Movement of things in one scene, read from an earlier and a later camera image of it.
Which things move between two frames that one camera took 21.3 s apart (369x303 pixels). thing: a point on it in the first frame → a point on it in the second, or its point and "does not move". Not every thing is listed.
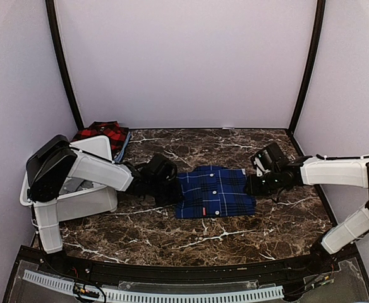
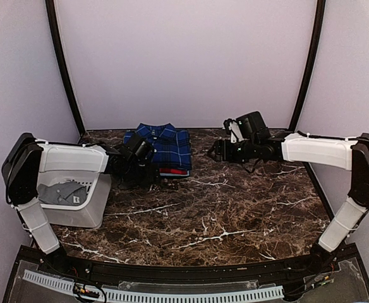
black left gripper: x=176 y=197 → x=152 y=177
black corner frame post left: x=50 y=8 does not move
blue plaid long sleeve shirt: x=213 y=192 → x=172 y=147
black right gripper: x=253 y=188 → x=222 y=148
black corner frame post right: x=320 y=11 does not move
